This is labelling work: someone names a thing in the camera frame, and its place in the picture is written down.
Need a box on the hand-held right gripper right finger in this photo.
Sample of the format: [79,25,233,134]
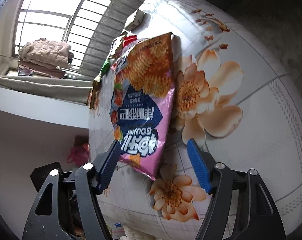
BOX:
[186,138,287,240]

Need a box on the green wrapper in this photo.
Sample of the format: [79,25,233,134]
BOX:
[102,59,112,77]

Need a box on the barred window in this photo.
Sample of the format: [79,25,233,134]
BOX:
[9,0,131,63]

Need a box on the pink snack bag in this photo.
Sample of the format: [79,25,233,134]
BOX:
[110,32,177,181]

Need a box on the pink plastic bag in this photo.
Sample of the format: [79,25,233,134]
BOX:
[67,144,91,166]

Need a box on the patterned cloth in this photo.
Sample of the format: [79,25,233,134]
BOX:
[17,67,33,77]

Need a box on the flat gold wrapper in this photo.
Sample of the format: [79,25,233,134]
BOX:
[89,74,103,110]

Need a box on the large red wrapper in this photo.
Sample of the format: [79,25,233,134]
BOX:
[122,35,139,50]

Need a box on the pale quilted clothing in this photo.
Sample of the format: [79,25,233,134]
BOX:
[18,37,73,71]

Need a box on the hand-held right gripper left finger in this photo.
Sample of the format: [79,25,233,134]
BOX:
[22,139,121,240]

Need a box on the floral tablecloth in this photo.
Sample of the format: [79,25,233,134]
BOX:
[87,0,302,240]

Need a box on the person's white fleece clothing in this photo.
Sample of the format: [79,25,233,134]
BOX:
[123,226,151,240]

